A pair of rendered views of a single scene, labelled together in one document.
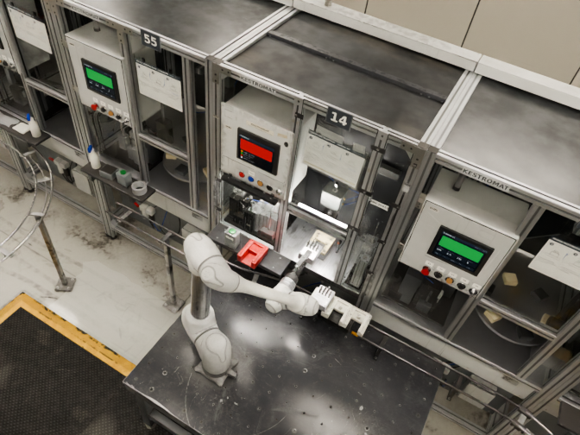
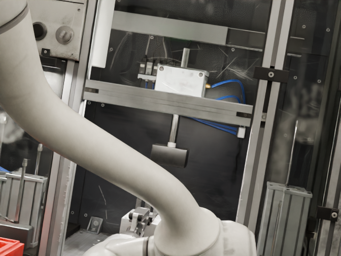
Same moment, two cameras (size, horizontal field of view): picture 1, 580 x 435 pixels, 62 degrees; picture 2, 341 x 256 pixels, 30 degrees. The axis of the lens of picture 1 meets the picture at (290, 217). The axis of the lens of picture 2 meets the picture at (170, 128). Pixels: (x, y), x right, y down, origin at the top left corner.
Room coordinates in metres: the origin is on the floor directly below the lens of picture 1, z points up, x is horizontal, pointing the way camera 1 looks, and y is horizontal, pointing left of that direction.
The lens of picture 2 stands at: (0.49, 0.20, 1.33)
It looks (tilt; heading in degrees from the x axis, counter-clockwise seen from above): 3 degrees down; 344
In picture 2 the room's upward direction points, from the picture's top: 9 degrees clockwise
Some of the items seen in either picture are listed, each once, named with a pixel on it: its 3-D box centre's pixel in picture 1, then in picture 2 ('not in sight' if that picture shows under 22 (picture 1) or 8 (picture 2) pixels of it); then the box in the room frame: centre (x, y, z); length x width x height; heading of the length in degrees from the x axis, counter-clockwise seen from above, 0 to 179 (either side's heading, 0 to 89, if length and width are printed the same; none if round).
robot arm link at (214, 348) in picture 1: (215, 349); not in sight; (1.20, 0.28, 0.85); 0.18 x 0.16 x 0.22; 40
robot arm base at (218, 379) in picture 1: (219, 365); not in sight; (1.18, 0.25, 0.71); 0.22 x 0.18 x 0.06; 67
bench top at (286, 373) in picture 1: (292, 375); not in sight; (1.22, -0.15, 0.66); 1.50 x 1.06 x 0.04; 67
